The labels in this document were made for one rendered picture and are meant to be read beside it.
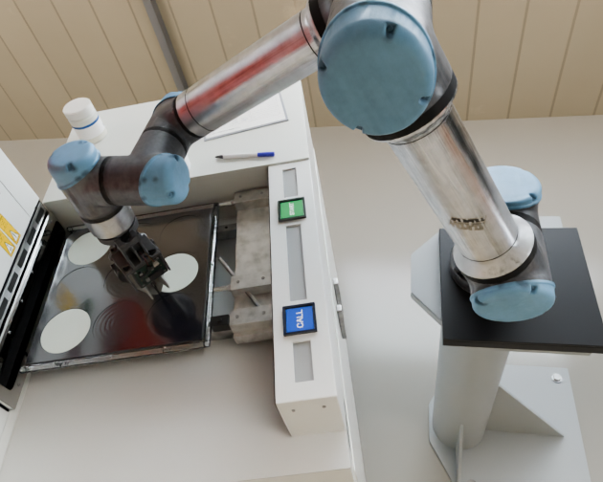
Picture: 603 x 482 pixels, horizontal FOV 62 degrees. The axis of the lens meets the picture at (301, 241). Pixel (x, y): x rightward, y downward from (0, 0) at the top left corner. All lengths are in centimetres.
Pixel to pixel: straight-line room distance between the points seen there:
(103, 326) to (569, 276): 89
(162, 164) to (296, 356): 36
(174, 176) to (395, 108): 35
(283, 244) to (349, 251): 123
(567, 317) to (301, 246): 49
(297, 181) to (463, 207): 49
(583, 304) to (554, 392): 87
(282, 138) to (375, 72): 70
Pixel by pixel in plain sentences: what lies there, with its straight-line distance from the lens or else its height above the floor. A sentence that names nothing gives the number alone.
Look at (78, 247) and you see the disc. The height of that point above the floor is 90.
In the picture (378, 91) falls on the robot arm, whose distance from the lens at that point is 51.
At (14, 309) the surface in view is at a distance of 114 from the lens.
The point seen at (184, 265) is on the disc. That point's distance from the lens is 106.
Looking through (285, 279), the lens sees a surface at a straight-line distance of 89.
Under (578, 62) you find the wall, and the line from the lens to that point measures 273.
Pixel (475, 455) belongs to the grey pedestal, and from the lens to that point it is 174.
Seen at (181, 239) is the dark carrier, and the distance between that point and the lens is 112.
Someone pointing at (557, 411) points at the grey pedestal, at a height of 1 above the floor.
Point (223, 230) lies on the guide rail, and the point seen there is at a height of 85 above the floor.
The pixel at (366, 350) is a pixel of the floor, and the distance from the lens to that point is 189.
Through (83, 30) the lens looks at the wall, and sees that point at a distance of 295.
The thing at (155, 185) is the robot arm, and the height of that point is 123.
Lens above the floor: 166
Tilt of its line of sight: 48 degrees down
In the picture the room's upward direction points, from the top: 14 degrees counter-clockwise
